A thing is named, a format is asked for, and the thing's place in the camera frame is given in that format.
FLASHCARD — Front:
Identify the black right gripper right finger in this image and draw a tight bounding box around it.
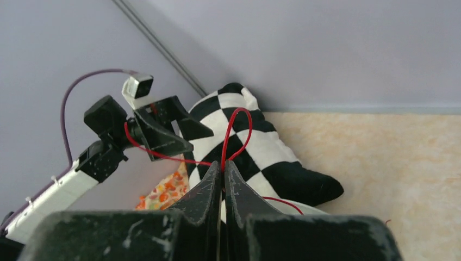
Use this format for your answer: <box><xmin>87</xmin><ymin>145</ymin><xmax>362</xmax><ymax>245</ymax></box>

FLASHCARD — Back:
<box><xmin>223</xmin><ymin>161</ymin><xmax>402</xmax><ymax>260</ymax></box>

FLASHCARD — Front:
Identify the orange floral cloth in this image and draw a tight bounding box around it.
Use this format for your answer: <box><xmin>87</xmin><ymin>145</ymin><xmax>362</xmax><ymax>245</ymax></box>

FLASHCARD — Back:
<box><xmin>134</xmin><ymin>163</ymin><xmax>189</xmax><ymax>210</ymax></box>

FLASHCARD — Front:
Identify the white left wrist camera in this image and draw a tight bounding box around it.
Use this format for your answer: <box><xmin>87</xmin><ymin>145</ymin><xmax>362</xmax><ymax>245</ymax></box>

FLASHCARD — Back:
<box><xmin>121</xmin><ymin>73</ymin><xmax>155</xmax><ymax>110</ymax></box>

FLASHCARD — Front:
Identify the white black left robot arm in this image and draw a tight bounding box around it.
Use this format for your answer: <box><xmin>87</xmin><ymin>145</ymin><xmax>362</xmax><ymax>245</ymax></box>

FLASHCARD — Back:
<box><xmin>1</xmin><ymin>95</ymin><xmax>213</xmax><ymax>260</ymax></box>

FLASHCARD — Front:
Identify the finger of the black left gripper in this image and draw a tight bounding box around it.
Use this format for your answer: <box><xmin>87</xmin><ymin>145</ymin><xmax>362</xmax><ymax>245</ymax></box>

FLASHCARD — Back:
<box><xmin>169</xmin><ymin>96</ymin><xmax>214</xmax><ymax>141</ymax></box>
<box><xmin>136</xmin><ymin>109</ymin><xmax>194</xmax><ymax>161</ymax></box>

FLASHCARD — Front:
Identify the grey plastic cable spool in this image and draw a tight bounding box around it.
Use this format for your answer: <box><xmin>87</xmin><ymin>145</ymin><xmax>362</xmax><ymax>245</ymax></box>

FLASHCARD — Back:
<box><xmin>236</xmin><ymin>198</ymin><xmax>327</xmax><ymax>217</ymax></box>

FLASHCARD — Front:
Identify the red thin wire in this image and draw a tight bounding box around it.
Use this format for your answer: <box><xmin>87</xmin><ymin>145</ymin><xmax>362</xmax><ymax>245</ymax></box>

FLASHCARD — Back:
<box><xmin>124</xmin><ymin>107</ymin><xmax>305</xmax><ymax>216</ymax></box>

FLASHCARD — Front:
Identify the black white checkered pillow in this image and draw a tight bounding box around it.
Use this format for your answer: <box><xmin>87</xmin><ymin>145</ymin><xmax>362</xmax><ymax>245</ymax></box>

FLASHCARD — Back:
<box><xmin>184</xmin><ymin>83</ymin><xmax>344</xmax><ymax>207</ymax></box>

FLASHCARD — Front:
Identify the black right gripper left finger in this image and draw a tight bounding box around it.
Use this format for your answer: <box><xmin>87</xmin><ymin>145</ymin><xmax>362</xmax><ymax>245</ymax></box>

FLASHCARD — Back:
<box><xmin>19</xmin><ymin>162</ymin><xmax>222</xmax><ymax>260</ymax></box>

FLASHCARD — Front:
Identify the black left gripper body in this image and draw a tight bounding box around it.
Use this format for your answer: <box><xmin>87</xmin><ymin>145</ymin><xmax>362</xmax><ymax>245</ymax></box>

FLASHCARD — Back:
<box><xmin>127</xmin><ymin>96</ymin><xmax>180</xmax><ymax>152</ymax></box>

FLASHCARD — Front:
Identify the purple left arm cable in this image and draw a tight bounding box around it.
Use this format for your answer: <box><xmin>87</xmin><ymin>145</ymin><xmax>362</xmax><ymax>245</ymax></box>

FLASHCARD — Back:
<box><xmin>0</xmin><ymin>68</ymin><xmax>139</xmax><ymax>231</ymax></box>

